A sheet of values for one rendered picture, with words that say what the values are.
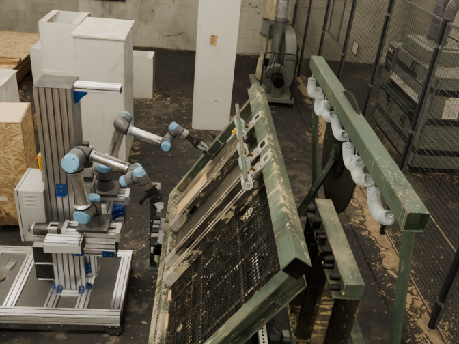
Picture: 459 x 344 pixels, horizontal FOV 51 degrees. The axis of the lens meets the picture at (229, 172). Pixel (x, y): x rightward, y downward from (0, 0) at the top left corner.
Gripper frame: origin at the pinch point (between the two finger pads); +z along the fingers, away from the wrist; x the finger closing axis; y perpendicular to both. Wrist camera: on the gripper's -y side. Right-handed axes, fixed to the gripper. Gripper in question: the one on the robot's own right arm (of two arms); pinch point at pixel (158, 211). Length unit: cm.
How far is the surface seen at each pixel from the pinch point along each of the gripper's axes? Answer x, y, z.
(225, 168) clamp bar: 34, 49, 5
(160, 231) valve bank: 53, -28, 50
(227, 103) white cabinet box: 423, 25, 109
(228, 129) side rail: 95, 55, 4
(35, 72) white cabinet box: 546, -272, -28
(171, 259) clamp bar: -9.2, -7.1, 35.4
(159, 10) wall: 862, -81, 11
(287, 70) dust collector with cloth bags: 562, 133, 148
